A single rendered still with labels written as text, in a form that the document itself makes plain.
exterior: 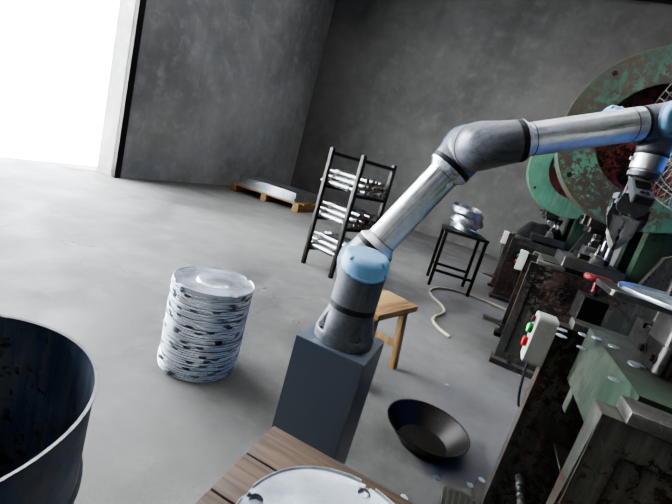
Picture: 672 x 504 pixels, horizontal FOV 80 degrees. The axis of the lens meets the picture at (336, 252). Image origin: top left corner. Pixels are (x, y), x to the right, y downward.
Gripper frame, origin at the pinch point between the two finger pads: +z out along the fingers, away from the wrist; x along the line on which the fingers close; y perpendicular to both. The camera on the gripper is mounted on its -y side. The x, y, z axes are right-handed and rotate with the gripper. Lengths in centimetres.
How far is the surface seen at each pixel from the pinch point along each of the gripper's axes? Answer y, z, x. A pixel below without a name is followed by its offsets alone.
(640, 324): -14.6, 15.7, -7.9
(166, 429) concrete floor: -44, 85, 96
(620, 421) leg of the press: -60, 23, 5
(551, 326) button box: -12.8, 23.8, 8.8
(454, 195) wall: 627, 4, 109
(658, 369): -37.9, 18.9, -5.4
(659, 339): -34.4, 14.1, -4.9
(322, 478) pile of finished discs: -71, 48, 42
